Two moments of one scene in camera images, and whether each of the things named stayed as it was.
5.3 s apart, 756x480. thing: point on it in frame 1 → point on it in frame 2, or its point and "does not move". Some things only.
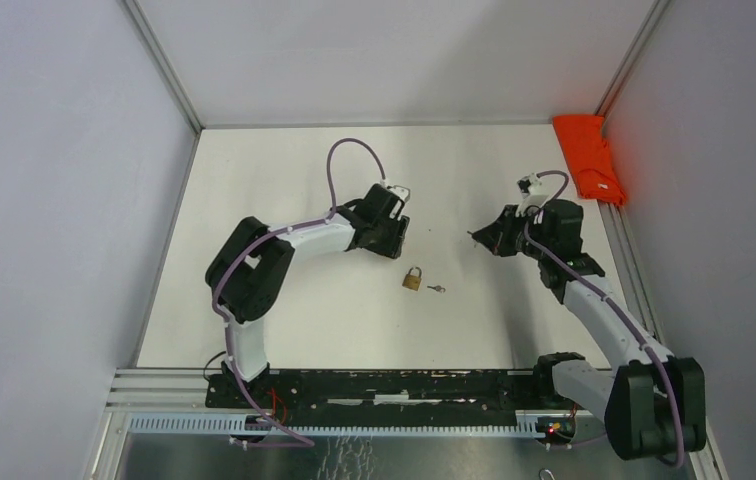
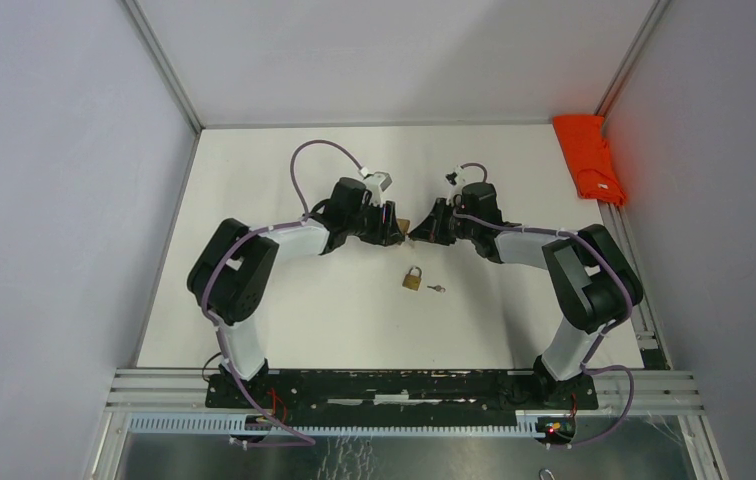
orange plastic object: x=589 y=158 does not move
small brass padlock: x=411 y=281 does not move
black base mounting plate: x=385 y=397 does not move
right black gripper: x=497 y=239 → x=430 y=229
